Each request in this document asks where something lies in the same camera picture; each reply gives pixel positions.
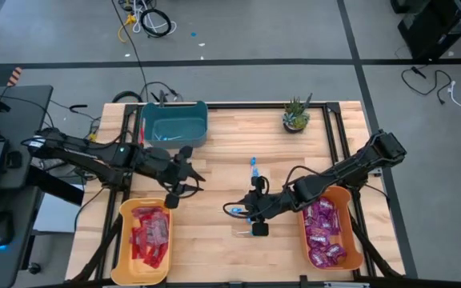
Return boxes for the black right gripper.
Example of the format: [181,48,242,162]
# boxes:
[234,174,291,238]

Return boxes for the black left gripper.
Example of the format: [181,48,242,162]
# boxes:
[148,144,207,210]

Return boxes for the red Twizzlers candy pack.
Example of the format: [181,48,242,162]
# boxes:
[144,247,166,270]
[150,211,170,231]
[152,239,170,261]

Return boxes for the purple Skittles candy pack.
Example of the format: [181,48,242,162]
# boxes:
[324,242,348,263]
[301,203,319,225]
[308,248,331,269]
[307,234,331,250]
[304,223,327,238]
[323,211,343,236]
[314,196,335,215]

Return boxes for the teal plastic bin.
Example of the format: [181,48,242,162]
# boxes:
[139,101,210,150]

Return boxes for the yellow plastic bin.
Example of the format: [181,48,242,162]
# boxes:
[110,197,174,286]

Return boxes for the orange plastic bin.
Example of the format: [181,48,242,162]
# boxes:
[298,185,366,272]

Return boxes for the potted succulent plant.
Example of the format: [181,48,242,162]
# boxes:
[281,93,314,134]

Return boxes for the light grey box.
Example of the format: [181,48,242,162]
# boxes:
[33,182,86,234]

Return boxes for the black desk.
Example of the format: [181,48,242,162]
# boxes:
[0,85,54,288]

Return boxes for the black mouse with light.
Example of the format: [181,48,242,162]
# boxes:
[0,210,16,251]

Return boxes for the orange black striped object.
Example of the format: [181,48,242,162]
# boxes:
[6,66,24,88]

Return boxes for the black equipment cabinet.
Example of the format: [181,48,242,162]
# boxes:
[389,0,461,63]

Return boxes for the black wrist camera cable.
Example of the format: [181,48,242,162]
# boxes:
[221,201,251,220]

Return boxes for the black cable bundle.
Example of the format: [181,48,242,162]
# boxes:
[139,81,184,103]
[0,91,103,139]

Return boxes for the black cable loop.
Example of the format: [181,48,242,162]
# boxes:
[111,90,144,104]

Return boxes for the long black cable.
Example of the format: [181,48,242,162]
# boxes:
[110,0,150,103]

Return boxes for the tangled white cable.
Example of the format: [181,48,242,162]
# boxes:
[131,0,178,35]

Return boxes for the coiled black cable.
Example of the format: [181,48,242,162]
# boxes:
[139,7,174,39]

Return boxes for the yellow cable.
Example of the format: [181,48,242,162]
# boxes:
[117,14,138,44]

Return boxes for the black cable with plug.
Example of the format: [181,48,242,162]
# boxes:
[400,66,454,106]

